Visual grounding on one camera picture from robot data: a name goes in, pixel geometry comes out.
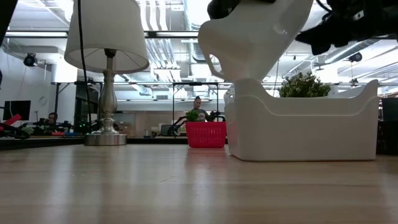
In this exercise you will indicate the round wall clock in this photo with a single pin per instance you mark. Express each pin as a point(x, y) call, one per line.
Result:
point(43, 100)

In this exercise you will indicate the black background robot arm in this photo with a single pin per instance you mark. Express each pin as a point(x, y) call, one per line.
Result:
point(178, 126)
point(15, 132)

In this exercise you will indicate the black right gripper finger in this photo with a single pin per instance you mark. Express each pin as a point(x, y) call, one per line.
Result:
point(321, 48)
point(315, 36)

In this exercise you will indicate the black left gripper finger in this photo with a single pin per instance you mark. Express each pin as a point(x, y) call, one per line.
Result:
point(224, 9)

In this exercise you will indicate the person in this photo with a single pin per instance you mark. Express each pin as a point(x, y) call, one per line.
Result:
point(199, 109)
point(52, 118)

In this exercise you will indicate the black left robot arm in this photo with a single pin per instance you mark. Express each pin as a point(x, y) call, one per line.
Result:
point(6, 15)

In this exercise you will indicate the small green background plant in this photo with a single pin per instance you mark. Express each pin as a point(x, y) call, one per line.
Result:
point(192, 116)

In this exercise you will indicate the red background object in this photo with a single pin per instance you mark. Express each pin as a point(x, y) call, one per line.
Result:
point(12, 119)

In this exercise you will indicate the black ceiling camera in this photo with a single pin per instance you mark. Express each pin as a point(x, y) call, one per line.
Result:
point(355, 57)
point(30, 60)

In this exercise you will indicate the black computer monitor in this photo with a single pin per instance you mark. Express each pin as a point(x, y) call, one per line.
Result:
point(17, 110)
point(390, 109)

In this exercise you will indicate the silver lamp with white shade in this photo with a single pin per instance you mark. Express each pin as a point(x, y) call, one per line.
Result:
point(105, 31)

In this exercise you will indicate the red slotted plastic basket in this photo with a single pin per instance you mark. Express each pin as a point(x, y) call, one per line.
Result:
point(205, 135)

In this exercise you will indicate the green potted plant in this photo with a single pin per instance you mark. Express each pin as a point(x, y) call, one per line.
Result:
point(304, 87)

